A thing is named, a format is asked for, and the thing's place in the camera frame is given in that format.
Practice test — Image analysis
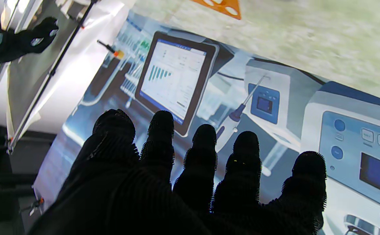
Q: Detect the black backdrop frame pole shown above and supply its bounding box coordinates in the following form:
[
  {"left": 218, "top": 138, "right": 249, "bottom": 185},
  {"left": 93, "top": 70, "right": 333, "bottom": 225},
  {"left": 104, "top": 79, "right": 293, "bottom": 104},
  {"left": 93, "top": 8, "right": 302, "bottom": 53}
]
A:
[{"left": 6, "top": 0, "right": 97, "bottom": 154}]

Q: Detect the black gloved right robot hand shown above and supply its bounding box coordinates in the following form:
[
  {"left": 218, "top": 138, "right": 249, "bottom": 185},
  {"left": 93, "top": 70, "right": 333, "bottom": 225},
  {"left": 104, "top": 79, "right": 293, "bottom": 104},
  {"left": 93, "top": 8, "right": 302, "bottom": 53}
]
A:
[{"left": 0, "top": 16, "right": 59, "bottom": 64}]

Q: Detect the orange test tube rack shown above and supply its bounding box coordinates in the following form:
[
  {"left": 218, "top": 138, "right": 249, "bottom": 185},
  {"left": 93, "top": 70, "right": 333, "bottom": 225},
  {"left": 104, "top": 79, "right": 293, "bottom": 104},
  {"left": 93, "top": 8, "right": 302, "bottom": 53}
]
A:
[{"left": 192, "top": 0, "right": 242, "bottom": 20}]

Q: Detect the printed laboratory backdrop poster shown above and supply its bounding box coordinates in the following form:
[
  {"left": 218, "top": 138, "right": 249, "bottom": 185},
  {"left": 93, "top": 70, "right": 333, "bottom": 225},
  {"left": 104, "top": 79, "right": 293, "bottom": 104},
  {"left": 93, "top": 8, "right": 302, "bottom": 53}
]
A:
[{"left": 33, "top": 10, "right": 380, "bottom": 235}]

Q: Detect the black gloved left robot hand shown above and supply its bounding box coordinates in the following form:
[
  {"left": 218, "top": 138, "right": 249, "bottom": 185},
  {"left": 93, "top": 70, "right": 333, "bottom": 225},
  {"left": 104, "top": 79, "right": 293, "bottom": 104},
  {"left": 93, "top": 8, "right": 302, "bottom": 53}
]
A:
[{"left": 28, "top": 109, "right": 327, "bottom": 235}]

